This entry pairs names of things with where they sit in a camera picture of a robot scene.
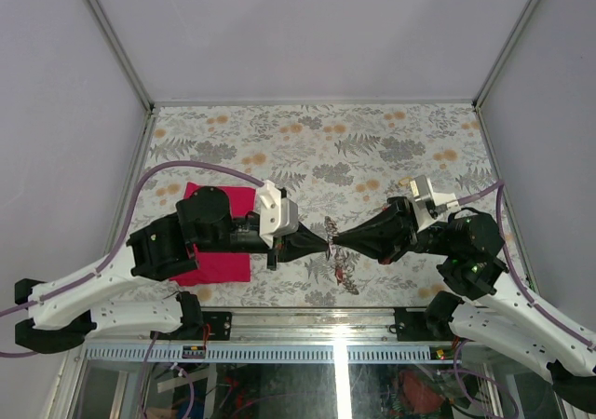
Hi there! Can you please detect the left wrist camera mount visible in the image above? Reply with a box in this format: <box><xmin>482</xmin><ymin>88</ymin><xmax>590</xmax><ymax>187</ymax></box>
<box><xmin>256</xmin><ymin>180</ymin><xmax>299</xmax><ymax>249</ymax></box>

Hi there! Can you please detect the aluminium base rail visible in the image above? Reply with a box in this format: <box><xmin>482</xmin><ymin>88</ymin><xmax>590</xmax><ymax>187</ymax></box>
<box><xmin>83</xmin><ymin>305</ymin><xmax>513</xmax><ymax>364</ymax></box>

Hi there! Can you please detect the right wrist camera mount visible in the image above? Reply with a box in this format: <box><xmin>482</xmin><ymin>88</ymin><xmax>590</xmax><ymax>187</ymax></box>
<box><xmin>409</xmin><ymin>176</ymin><xmax>460</xmax><ymax>233</ymax></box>

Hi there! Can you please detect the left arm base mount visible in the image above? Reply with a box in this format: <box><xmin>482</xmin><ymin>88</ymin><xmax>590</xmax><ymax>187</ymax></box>
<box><xmin>173</xmin><ymin>291</ymin><xmax>233</xmax><ymax>342</ymax></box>

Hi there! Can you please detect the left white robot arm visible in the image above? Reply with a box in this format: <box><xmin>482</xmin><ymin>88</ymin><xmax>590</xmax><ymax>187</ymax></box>
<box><xmin>14</xmin><ymin>183</ymin><xmax>328</xmax><ymax>354</ymax></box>

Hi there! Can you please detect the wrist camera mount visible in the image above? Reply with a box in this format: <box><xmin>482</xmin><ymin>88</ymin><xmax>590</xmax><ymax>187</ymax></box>
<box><xmin>256</xmin><ymin>180</ymin><xmax>299</xmax><ymax>249</ymax></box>
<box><xmin>409</xmin><ymin>176</ymin><xmax>460</xmax><ymax>233</ymax></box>

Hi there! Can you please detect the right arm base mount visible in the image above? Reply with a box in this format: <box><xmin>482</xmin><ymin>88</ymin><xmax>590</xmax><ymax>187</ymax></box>
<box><xmin>388</xmin><ymin>291</ymin><xmax>463</xmax><ymax>342</ymax></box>

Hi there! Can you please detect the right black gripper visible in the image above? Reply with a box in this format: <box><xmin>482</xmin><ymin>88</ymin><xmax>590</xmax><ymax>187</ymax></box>
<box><xmin>333</xmin><ymin>196</ymin><xmax>457</xmax><ymax>264</ymax></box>

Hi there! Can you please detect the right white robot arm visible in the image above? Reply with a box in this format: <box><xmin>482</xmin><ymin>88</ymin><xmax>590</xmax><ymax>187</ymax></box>
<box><xmin>332</xmin><ymin>196</ymin><xmax>595</xmax><ymax>413</ymax></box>

